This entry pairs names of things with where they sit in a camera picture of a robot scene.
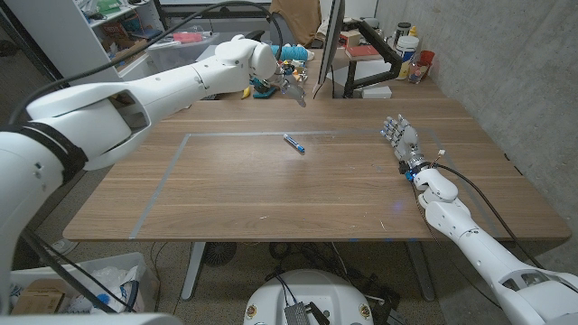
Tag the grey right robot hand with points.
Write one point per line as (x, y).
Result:
(408, 142)

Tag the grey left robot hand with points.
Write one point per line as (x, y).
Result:
(291, 86)

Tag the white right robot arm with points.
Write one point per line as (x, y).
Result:
(478, 248)

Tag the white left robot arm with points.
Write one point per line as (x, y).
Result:
(180, 83)

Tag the teal toy board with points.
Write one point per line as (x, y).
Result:
(264, 91)

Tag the teal yarn ball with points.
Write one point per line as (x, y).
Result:
(293, 53)

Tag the yellow banana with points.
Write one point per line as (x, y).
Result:
(246, 92)

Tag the blue marker pen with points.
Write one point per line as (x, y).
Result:
(293, 143)

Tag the flat white box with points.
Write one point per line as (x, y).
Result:
(376, 92)

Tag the black computer monitor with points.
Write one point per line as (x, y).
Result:
(332, 40)

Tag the black chair armrest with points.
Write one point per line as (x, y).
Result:
(254, 34)

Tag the brown jacket on chair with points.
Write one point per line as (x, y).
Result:
(295, 18)

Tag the clear glass cup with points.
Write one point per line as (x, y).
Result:
(417, 73)

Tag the small brown box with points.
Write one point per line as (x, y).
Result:
(350, 39)

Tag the red book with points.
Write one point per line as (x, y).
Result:
(363, 52)

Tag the white plastic tub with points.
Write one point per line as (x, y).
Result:
(407, 49)

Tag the yellow bottle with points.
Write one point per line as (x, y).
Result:
(413, 31)

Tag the black lidded jar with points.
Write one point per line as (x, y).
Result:
(402, 31)

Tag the clear plastic storage bin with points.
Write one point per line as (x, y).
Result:
(174, 52)

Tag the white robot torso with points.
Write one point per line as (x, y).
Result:
(311, 293)

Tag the round black fan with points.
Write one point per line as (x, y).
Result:
(220, 253)

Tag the white shelf unit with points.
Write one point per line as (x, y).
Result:
(68, 45)

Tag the white storage bin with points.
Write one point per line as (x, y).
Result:
(90, 271)

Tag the cardboard box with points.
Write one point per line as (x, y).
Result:
(40, 298)

